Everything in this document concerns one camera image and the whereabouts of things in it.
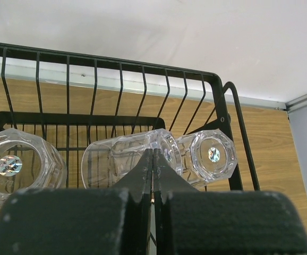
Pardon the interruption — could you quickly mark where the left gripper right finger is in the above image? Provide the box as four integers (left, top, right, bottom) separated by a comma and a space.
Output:
153, 149, 307, 254

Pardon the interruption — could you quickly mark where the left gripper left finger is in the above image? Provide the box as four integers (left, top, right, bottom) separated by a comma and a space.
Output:
0, 149, 153, 254

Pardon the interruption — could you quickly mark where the clear stemless glass front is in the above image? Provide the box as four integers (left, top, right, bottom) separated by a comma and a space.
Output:
81, 129, 183, 189

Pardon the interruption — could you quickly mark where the clear stemless glass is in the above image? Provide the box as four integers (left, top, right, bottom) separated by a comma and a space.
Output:
0, 128, 67, 208
81, 129, 183, 189
176, 129, 237, 189

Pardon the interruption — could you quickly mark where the clear stemless glass back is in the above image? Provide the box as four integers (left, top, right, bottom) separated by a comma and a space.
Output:
176, 129, 237, 189

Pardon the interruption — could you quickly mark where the black wire dish rack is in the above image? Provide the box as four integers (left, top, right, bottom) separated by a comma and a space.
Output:
0, 40, 262, 255

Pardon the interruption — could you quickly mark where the right aluminium frame post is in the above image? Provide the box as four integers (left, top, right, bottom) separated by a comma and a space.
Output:
286, 94, 307, 113

